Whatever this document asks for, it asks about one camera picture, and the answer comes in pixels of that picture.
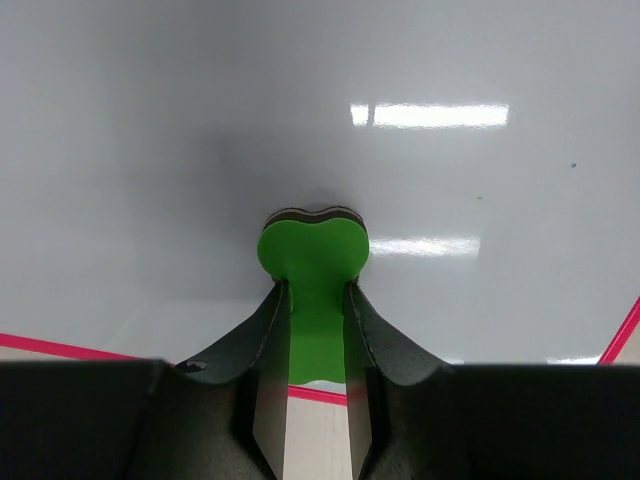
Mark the pink framed whiteboard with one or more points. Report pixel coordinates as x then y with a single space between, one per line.
491 148

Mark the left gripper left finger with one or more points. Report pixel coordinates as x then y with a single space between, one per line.
221 414

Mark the green whiteboard eraser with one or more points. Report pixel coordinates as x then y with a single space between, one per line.
316 253

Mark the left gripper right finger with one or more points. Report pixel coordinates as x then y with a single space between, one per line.
412 415

